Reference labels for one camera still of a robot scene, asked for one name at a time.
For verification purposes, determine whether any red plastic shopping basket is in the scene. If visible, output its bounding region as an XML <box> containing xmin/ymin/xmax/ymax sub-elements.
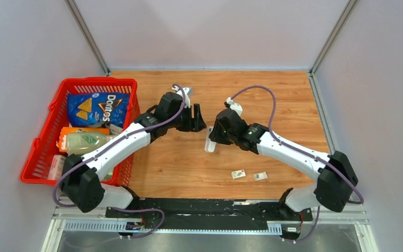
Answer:
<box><xmin>19</xmin><ymin>77</ymin><xmax>140</xmax><ymax>186</ymax></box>

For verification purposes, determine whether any blue Doritos chip bag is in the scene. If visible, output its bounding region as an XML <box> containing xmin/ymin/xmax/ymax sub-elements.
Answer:
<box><xmin>67</xmin><ymin>92</ymin><xmax>130</xmax><ymax>128</ymax></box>

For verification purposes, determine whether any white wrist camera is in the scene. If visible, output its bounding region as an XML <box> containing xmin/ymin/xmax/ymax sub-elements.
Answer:
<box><xmin>172</xmin><ymin>85</ymin><xmax>193</xmax><ymax>108</ymax></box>
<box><xmin>224</xmin><ymin>97</ymin><xmax>243</xmax><ymax>116</ymax></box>

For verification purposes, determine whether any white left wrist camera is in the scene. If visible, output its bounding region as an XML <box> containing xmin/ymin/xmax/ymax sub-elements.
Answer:
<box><xmin>172</xmin><ymin>85</ymin><xmax>193</xmax><ymax>108</ymax></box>

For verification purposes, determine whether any aluminium frame rail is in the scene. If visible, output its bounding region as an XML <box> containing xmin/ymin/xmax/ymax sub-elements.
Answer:
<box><xmin>41</xmin><ymin>198</ymin><xmax>378</xmax><ymax>251</ymax></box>

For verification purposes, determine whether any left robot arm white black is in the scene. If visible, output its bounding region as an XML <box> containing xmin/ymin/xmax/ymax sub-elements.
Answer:
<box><xmin>55</xmin><ymin>85</ymin><xmax>206</xmax><ymax>218</ymax></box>

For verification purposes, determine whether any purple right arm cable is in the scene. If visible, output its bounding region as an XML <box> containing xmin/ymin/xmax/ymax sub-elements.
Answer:
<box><xmin>229</xmin><ymin>85</ymin><xmax>365</xmax><ymax>243</ymax></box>

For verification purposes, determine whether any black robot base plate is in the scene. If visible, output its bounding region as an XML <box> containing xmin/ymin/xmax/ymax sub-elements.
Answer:
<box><xmin>105</xmin><ymin>198</ymin><xmax>313</xmax><ymax>230</ymax></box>

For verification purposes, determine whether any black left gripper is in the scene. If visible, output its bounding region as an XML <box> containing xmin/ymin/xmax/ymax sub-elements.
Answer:
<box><xmin>167</xmin><ymin>103</ymin><xmax>207</xmax><ymax>132</ymax></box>

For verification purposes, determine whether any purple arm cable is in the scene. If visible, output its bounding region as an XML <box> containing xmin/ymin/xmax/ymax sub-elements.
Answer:
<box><xmin>229</xmin><ymin>85</ymin><xmax>365</xmax><ymax>243</ymax></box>
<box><xmin>52</xmin><ymin>83</ymin><xmax>186</xmax><ymax>239</ymax></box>

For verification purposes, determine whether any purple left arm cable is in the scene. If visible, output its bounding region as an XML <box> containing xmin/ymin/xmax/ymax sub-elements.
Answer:
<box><xmin>52</xmin><ymin>83</ymin><xmax>186</xmax><ymax>239</ymax></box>

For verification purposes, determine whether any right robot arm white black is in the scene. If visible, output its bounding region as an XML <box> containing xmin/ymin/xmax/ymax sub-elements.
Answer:
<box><xmin>207</xmin><ymin>108</ymin><xmax>358</xmax><ymax>220</ymax></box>

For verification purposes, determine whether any pale green lotion bottle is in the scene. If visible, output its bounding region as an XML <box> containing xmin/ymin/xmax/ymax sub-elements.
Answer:
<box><xmin>66</xmin><ymin>132</ymin><xmax>115</xmax><ymax>155</ymax></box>

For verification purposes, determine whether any orange Gillette package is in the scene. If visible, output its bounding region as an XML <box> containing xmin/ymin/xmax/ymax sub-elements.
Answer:
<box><xmin>57</xmin><ymin>127</ymin><xmax>114</xmax><ymax>155</ymax></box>

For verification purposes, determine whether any clear pink plastic package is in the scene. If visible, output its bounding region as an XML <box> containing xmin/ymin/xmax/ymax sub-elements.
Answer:
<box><xmin>47</xmin><ymin>154</ymin><xmax>66</xmax><ymax>180</ymax></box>

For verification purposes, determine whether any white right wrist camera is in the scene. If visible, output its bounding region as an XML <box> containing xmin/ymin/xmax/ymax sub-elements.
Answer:
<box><xmin>224</xmin><ymin>97</ymin><xmax>243</xmax><ymax>116</ymax></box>

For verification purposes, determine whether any small clear staple box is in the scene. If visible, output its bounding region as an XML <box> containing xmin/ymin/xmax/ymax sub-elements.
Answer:
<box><xmin>253</xmin><ymin>172</ymin><xmax>268</xmax><ymax>181</ymax></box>

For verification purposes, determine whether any white staple box red label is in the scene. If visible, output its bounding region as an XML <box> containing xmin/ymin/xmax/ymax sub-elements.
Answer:
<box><xmin>231</xmin><ymin>170</ymin><xmax>246</xmax><ymax>180</ymax></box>

